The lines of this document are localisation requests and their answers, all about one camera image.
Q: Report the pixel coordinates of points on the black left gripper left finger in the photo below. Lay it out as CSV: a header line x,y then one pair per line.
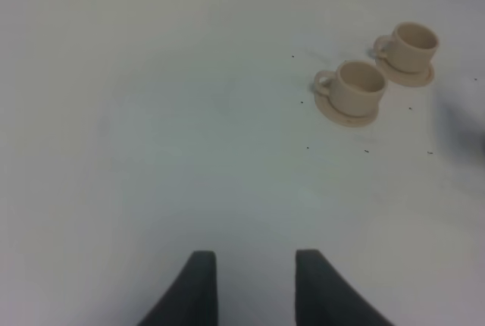
x,y
192,298

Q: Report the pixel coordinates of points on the far beige teacup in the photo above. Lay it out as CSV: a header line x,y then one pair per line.
x,y
409,49

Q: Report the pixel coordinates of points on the near beige cup saucer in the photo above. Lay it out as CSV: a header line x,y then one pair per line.
x,y
327,110

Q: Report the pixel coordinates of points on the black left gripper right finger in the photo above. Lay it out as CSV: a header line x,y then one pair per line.
x,y
323,297

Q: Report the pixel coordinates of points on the near beige teacup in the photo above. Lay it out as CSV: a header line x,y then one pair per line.
x,y
355,88

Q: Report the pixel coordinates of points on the far beige cup saucer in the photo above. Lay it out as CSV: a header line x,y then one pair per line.
x,y
406,79

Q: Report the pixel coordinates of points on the beige cup saucer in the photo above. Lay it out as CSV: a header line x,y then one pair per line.
x,y
327,110
406,79

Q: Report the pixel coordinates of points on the beige teacup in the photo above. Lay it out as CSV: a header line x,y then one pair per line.
x,y
409,49
355,88

